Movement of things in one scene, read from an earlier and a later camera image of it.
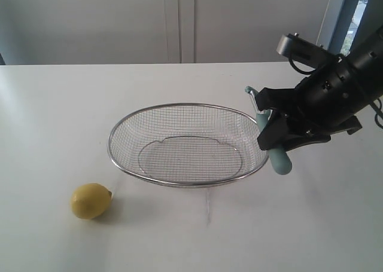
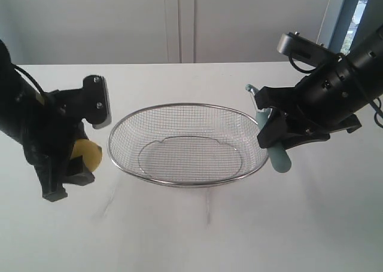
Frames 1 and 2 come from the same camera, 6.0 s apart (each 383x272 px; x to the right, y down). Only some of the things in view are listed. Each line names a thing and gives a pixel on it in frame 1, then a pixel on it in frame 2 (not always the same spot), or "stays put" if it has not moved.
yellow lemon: (91, 201) -> (91, 152)
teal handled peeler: (280, 158) stays put
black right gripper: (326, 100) stays put
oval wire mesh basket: (188, 144) stays put
